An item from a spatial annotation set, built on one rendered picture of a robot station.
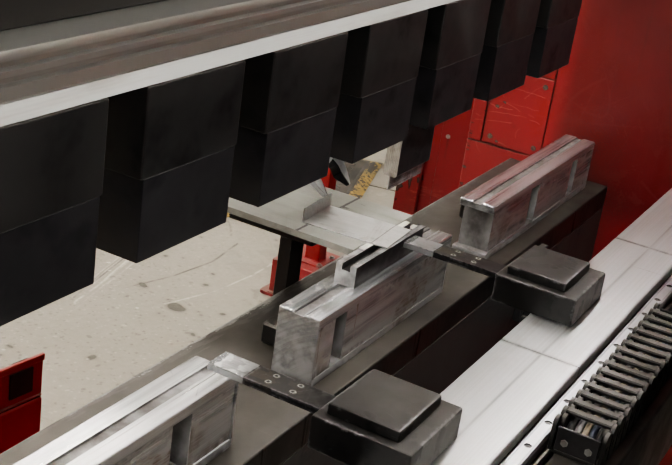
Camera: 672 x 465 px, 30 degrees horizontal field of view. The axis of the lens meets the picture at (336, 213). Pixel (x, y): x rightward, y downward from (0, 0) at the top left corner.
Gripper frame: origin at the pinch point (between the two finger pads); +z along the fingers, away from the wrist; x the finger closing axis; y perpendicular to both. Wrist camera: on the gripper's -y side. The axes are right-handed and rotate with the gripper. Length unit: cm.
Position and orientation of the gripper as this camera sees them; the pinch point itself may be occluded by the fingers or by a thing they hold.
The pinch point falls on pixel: (329, 184)
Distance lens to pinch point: 174.8
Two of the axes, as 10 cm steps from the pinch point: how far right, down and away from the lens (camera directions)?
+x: 4.9, -2.5, 8.3
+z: 4.5, 8.9, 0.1
